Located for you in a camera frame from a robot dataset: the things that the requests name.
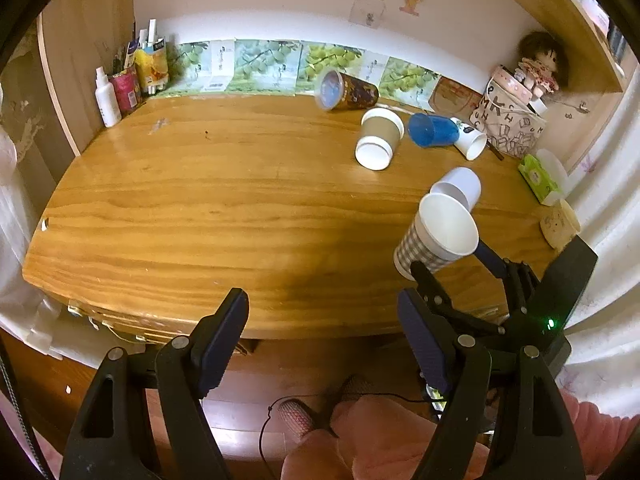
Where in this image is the grey checkered paper cup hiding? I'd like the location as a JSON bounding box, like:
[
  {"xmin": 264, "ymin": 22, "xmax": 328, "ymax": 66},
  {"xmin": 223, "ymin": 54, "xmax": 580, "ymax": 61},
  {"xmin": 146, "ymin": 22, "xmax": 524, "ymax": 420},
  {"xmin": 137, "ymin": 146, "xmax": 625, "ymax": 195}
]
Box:
[{"xmin": 394, "ymin": 193, "xmax": 480, "ymax": 281}]

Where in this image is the plain white paper cup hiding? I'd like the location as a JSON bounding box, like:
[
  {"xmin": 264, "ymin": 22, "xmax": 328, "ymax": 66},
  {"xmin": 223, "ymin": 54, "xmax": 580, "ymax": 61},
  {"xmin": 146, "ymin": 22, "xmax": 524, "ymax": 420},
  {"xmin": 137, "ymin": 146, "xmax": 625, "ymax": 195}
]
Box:
[{"xmin": 430, "ymin": 167, "xmax": 482, "ymax": 212}]

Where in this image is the white printed paper cup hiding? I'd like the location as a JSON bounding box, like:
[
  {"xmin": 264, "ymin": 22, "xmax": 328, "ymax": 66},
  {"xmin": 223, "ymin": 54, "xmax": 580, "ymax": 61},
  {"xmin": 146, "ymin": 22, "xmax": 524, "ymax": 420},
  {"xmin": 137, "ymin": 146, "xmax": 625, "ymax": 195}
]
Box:
[{"xmin": 450, "ymin": 117, "xmax": 488, "ymax": 162}]

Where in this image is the blue plastic cup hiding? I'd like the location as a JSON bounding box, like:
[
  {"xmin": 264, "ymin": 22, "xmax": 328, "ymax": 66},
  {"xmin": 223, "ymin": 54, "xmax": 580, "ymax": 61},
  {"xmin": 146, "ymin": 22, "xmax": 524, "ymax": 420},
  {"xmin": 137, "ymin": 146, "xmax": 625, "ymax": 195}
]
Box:
[{"xmin": 408, "ymin": 113, "xmax": 459, "ymax": 148}]

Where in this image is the brown sleeve paper cup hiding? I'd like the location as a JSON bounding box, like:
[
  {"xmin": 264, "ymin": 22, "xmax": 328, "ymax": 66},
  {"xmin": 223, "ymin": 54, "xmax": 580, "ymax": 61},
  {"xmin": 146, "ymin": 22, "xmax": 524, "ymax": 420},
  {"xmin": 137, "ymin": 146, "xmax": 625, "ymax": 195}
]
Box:
[{"xmin": 355, "ymin": 107, "xmax": 405, "ymax": 171}]

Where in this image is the dark maroon patterned cup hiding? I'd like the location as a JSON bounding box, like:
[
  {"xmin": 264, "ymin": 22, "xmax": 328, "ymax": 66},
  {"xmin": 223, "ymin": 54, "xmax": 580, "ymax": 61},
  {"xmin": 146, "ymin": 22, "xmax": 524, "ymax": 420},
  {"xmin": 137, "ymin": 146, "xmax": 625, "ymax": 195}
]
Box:
[{"xmin": 314, "ymin": 68, "xmax": 378, "ymax": 110}]

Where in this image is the beige round coaster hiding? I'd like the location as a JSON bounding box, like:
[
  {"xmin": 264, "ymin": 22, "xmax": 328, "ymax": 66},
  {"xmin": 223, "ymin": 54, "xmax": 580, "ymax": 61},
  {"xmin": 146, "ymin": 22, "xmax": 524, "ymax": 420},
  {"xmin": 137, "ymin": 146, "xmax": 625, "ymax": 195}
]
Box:
[{"xmin": 539, "ymin": 200, "xmax": 582, "ymax": 252}]

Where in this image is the green tissue pack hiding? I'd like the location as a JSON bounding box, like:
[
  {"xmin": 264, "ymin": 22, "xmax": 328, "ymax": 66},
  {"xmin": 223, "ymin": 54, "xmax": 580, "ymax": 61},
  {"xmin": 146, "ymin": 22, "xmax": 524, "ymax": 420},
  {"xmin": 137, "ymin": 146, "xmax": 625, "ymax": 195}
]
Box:
[{"xmin": 518, "ymin": 148, "xmax": 568, "ymax": 206}]

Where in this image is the pink slipper foot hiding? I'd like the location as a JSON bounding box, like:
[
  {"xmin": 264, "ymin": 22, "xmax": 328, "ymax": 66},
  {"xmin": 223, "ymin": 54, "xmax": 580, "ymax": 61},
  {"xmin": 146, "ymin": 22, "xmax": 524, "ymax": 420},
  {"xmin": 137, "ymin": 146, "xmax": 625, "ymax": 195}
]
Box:
[{"xmin": 277, "ymin": 399, "xmax": 318, "ymax": 443}]

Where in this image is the patterned canvas bag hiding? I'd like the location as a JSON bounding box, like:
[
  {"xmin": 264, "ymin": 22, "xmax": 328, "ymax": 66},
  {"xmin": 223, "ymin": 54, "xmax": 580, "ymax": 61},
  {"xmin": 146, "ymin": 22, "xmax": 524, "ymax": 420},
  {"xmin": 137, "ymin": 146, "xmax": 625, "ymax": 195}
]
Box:
[{"xmin": 470, "ymin": 66, "xmax": 546, "ymax": 158}]

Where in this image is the brown cardboard sheet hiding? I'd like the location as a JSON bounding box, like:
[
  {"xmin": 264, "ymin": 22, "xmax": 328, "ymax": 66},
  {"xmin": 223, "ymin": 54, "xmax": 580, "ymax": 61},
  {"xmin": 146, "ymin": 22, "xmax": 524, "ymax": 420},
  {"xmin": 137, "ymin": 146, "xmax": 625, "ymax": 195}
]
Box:
[{"xmin": 428, "ymin": 77, "xmax": 483, "ymax": 122}]

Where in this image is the brown-haired doll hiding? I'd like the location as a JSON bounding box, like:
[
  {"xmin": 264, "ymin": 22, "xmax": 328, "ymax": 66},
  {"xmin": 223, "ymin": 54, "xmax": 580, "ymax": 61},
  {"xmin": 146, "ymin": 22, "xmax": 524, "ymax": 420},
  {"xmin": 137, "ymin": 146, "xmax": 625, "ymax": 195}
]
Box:
[{"xmin": 514, "ymin": 32, "xmax": 570, "ymax": 99}]

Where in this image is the white spray bottle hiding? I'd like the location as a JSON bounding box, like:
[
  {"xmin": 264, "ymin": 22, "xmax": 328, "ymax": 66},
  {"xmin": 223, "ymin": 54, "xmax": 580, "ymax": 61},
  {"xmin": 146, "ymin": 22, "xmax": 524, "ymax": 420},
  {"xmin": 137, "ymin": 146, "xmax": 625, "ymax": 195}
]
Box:
[{"xmin": 94, "ymin": 66, "xmax": 122, "ymax": 128}]

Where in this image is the pink red can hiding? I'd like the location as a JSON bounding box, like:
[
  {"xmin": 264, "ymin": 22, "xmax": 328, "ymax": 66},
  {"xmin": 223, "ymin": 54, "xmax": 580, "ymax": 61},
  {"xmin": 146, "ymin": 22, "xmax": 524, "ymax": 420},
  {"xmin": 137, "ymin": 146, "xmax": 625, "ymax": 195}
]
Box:
[{"xmin": 111, "ymin": 66, "xmax": 142, "ymax": 115}]

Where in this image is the grape picture poster strip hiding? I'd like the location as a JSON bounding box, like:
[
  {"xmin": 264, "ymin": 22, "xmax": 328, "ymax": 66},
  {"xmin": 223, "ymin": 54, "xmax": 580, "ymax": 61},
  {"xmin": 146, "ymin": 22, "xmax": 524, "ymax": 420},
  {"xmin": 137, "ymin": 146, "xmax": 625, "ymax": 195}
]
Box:
[{"xmin": 162, "ymin": 39, "xmax": 440, "ymax": 110}]

